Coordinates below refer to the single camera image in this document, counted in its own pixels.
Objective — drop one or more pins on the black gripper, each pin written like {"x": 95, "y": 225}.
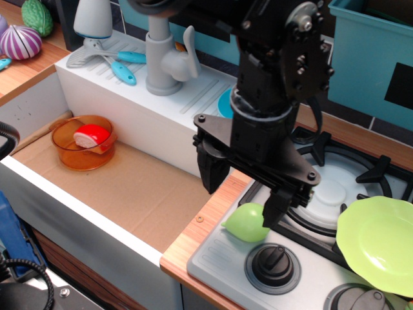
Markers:
{"x": 260, "y": 149}

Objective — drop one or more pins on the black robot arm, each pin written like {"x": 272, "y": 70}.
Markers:
{"x": 282, "y": 63}

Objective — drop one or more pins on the green toy pear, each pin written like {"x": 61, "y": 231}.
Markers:
{"x": 246, "y": 223}

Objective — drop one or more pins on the orange transparent pot bowl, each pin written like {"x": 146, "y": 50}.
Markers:
{"x": 78, "y": 158}

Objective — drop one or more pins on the blue round lid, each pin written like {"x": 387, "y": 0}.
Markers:
{"x": 223, "y": 105}

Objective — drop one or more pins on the black stove knob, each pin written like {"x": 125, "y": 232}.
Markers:
{"x": 272, "y": 269}

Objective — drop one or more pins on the cardboard sheet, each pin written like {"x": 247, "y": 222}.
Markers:
{"x": 147, "y": 197}

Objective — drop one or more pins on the grey toy stove top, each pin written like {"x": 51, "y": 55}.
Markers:
{"x": 215, "y": 264}

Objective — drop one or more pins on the black stove burner grate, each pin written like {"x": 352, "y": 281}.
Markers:
{"x": 347, "y": 175}

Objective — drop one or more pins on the light green plastic plate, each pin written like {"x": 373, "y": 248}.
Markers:
{"x": 374, "y": 236}

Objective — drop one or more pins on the grey toy faucet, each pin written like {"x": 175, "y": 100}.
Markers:
{"x": 167, "y": 67}

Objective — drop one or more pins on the grey stove knob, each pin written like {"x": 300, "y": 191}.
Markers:
{"x": 356, "y": 296}

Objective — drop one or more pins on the red toy apple half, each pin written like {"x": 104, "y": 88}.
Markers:
{"x": 90, "y": 135}

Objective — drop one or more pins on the teal plastic bin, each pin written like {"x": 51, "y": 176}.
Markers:
{"x": 372, "y": 59}

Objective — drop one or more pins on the white toy sink basin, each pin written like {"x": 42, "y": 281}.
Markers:
{"x": 160, "y": 126}

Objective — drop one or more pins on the white blue-rimmed cup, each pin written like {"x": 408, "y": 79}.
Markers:
{"x": 93, "y": 19}

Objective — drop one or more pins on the purple striped toy onion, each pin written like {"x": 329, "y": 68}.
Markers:
{"x": 20, "y": 42}

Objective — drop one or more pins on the green toy vegetable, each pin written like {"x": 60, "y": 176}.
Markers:
{"x": 36, "y": 15}

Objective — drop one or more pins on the grey utensil blue handle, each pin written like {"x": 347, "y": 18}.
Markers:
{"x": 119, "y": 69}

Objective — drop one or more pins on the grey spatula blue handle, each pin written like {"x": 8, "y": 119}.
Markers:
{"x": 82, "y": 56}

